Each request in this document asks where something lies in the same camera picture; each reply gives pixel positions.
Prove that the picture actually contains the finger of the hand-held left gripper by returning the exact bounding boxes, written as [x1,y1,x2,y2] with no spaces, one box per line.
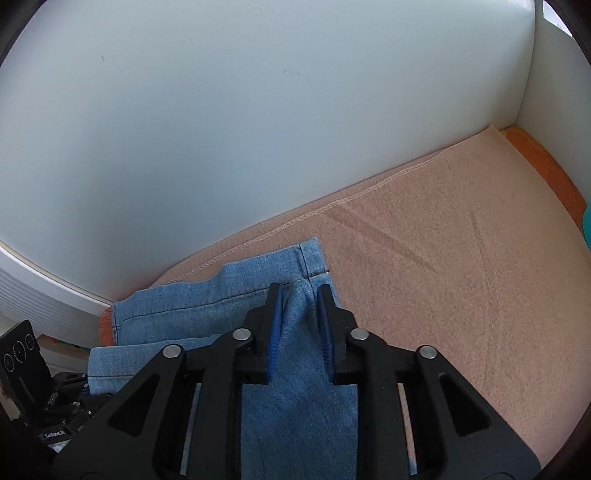
[50,371,92,406]

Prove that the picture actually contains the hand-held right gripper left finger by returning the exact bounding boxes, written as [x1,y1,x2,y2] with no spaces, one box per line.
[52,282,282,480]

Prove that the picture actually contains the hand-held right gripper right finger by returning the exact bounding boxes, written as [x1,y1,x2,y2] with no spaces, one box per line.
[317,285,541,480]

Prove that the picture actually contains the light blue denim pants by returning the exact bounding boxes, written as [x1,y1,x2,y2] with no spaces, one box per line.
[88,237,419,480]

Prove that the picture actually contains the white ribbed radiator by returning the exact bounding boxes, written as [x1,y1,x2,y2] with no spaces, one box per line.
[0,265,100,344]

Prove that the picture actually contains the peach blanket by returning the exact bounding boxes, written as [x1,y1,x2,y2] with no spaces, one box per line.
[148,124,591,467]

